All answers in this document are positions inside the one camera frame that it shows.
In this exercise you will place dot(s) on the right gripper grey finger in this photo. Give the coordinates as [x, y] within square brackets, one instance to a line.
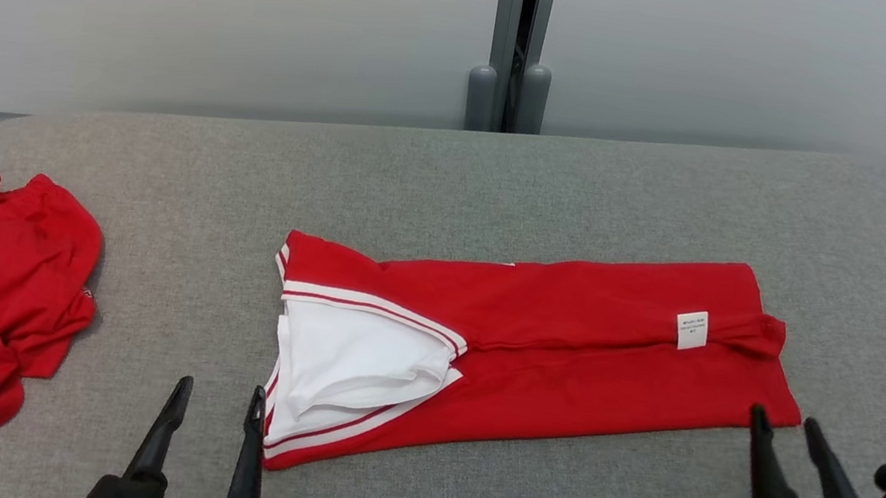
[768, 482]
[829, 474]

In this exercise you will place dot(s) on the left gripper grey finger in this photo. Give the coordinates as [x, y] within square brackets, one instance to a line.
[160, 435]
[247, 475]

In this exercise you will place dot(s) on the grey metal partition post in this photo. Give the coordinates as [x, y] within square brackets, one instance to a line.
[509, 13]

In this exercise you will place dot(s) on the red jersey white striped trim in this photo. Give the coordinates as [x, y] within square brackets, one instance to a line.
[565, 373]

